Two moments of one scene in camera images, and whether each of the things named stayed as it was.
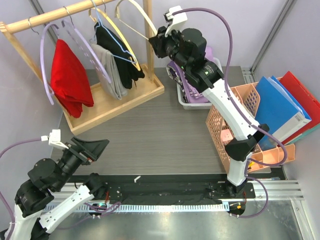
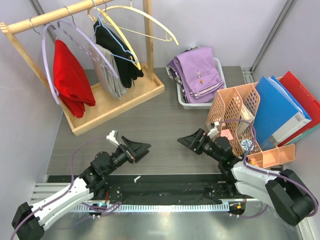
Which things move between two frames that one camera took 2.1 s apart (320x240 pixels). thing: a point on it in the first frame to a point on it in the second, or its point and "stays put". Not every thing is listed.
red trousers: [70, 81] stays put
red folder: [304, 99] stays put
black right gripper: [159, 41] to [190, 141]
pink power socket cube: [226, 135] stays put
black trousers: [128, 67] stays put
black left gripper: [87, 151] to [133, 150]
